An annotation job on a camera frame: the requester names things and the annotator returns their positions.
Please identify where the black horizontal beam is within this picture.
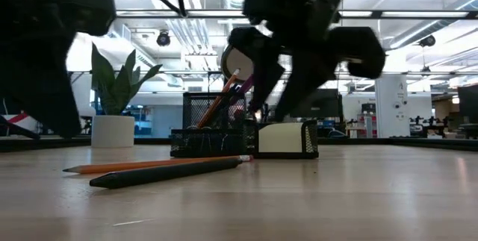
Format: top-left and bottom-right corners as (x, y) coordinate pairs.
(115, 8), (478, 20)

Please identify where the black desk lamp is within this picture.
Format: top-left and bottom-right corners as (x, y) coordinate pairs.
(220, 45), (255, 82)

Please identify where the green snake plant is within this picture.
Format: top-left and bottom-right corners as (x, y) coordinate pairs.
(90, 43), (164, 117)

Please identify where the white room pillar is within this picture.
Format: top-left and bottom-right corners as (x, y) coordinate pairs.
(374, 75), (410, 139)

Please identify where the dark monitor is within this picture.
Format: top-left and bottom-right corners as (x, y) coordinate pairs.
(289, 88), (344, 119)

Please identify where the black ceiling spotlight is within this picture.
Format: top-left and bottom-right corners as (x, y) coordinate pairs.
(156, 31), (172, 47)
(418, 34), (437, 48)

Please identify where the black pen on table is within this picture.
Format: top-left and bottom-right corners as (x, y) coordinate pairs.
(89, 157), (243, 190)

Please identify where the black mesh desk organizer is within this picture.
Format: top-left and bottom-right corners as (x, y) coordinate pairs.
(170, 91), (320, 160)

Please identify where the orange pencil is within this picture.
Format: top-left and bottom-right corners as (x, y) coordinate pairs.
(62, 154), (254, 175)
(196, 68), (240, 129)

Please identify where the black pen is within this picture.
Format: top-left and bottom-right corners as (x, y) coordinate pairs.
(89, 157), (243, 190)
(223, 84), (243, 122)

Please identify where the white plant pot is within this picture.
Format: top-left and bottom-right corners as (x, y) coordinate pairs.
(90, 115), (135, 148)

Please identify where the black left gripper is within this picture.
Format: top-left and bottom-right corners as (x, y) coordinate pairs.
(0, 0), (117, 140)

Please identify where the black binder clip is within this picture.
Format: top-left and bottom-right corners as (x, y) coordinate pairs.
(186, 124), (212, 148)
(214, 127), (235, 148)

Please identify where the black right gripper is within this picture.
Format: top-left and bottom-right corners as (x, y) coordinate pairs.
(227, 0), (388, 122)

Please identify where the yellow sticky note pad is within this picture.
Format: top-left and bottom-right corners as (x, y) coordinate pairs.
(258, 122), (304, 154)

